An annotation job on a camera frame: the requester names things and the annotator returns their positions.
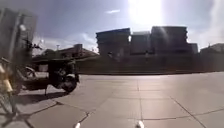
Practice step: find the long dark wall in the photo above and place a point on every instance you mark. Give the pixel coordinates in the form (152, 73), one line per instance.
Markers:
(150, 65)

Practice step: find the dark motor scooter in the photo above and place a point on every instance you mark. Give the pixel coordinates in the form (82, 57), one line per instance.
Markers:
(61, 78)

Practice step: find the robot's own part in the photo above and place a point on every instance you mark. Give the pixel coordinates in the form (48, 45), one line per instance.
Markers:
(77, 125)
(140, 124)

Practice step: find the grey tall building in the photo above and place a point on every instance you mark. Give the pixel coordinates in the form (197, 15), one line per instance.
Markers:
(15, 36)

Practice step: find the dark three-block building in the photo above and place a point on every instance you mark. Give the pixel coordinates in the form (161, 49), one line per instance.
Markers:
(143, 41)

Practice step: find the grey paved plaza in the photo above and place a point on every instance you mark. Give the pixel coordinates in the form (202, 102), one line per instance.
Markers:
(143, 96)

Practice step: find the yellow bicycle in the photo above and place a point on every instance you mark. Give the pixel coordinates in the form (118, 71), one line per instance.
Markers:
(6, 83)

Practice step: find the low building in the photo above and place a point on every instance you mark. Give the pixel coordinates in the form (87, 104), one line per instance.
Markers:
(73, 52)
(213, 50)

